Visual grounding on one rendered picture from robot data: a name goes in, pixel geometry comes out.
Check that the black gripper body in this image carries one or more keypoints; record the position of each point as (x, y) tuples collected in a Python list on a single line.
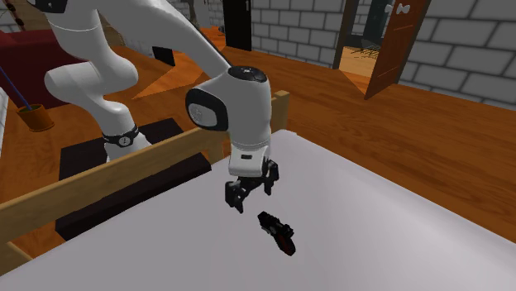
[(253, 181)]

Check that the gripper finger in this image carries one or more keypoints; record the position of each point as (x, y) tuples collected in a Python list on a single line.
[(272, 177), (234, 197)]

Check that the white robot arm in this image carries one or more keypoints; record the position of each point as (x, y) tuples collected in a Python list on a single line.
[(238, 109)]

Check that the black and red toy gun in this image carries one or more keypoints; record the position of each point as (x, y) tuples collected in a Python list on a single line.
[(278, 233)]

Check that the dark robot stand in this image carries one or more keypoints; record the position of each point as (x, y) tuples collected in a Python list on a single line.
[(133, 193)]

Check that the small black box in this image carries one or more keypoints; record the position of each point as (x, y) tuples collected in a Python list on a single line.
[(163, 56)]

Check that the tall black cabinet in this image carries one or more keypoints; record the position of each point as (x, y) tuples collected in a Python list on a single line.
[(238, 24)]

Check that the brown wooden door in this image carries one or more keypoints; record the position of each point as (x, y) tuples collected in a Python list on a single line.
[(393, 52)]

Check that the orange pot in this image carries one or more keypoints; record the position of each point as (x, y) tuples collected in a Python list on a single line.
[(35, 119)]

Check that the blue stick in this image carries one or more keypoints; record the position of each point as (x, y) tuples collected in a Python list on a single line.
[(14, 89)]

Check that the dark red upholstered furniture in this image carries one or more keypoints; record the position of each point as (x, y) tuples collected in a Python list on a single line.
[(28, 60)]

